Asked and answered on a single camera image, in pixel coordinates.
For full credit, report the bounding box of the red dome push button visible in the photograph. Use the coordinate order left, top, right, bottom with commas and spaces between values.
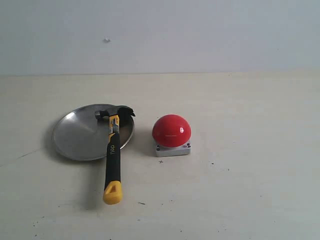
151, 114, 192, 158

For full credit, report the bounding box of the round steel plate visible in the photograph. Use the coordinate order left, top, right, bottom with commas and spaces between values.
51, 103, 136, 162

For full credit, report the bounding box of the yellow black claw hammer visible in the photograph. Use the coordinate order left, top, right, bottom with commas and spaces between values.
95, 105, 135, 205

